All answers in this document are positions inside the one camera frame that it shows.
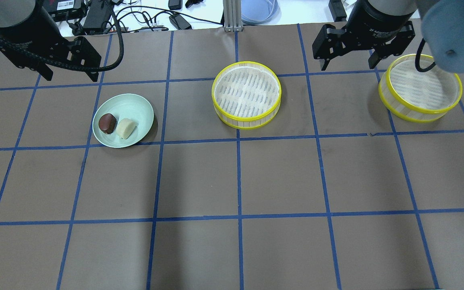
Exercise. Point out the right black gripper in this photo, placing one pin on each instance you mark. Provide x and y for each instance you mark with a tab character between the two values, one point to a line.
381	21

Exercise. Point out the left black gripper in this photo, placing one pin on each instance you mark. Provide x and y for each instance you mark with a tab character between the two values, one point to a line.
18	25

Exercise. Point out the yellow bamboo steamer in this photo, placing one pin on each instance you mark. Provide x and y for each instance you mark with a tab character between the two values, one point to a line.
246	95
419	97

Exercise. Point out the dark red bun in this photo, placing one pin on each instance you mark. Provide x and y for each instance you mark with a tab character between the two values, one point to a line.
107	123

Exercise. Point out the white steamed bun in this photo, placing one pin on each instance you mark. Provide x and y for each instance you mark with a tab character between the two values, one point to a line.
125	127

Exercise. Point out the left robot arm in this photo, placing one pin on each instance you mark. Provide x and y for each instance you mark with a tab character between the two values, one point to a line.
14	12

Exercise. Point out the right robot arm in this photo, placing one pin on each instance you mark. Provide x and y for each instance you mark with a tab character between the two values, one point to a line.
442	28

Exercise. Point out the blue plate stack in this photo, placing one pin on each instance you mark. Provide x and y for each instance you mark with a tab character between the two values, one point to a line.
256	12

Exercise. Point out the black electronics box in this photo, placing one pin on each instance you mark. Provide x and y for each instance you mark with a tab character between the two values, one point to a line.
61	10

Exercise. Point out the light green plate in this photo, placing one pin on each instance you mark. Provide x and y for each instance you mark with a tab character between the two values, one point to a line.
128	105

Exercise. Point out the black power adapter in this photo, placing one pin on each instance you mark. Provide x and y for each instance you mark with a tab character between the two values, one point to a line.
179	22

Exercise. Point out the aluminium frame post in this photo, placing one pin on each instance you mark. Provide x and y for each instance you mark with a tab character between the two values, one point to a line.
232	16

